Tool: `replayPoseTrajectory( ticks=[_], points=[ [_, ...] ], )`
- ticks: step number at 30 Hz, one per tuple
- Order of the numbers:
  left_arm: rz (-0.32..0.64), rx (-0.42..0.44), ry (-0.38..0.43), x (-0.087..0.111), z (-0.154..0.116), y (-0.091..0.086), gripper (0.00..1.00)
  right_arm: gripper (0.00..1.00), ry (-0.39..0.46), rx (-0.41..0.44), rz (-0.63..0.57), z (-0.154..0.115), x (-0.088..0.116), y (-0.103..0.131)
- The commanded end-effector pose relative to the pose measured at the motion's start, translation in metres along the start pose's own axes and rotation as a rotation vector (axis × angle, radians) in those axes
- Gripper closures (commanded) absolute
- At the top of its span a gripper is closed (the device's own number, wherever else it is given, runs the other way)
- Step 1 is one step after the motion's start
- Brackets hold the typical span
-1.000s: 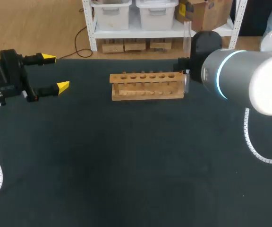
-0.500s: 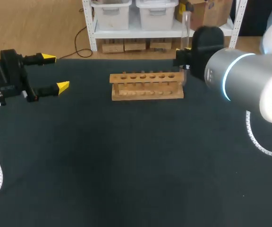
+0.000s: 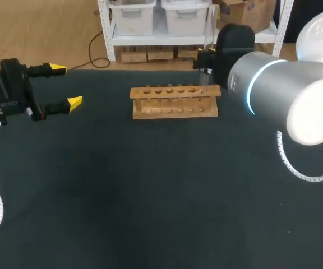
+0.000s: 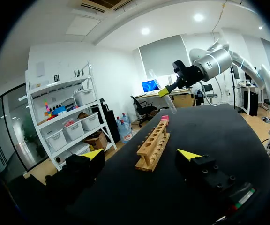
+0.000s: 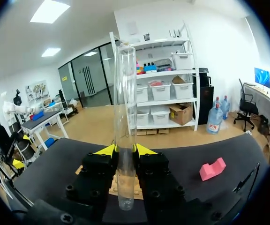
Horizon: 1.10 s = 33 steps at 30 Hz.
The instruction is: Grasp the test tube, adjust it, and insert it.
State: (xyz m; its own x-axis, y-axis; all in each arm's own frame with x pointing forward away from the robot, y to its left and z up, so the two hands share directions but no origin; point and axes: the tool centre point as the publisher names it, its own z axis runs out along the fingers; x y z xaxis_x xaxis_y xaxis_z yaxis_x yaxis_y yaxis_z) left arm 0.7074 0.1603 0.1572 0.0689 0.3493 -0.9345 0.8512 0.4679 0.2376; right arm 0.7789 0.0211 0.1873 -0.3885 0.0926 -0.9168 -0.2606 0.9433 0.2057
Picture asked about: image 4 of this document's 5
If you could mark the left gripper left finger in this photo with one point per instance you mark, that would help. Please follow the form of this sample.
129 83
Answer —
78 168

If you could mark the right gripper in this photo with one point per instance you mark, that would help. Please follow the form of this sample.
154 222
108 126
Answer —
187 73

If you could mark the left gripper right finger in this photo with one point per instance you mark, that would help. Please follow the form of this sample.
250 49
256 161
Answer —
207 171

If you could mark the clear test tube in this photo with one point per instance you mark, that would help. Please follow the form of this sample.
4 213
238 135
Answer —
170 103

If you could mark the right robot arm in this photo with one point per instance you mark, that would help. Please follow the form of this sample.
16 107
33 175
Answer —
215 62

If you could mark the wooden test tube rack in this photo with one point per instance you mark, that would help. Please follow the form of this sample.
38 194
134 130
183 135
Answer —
154 145

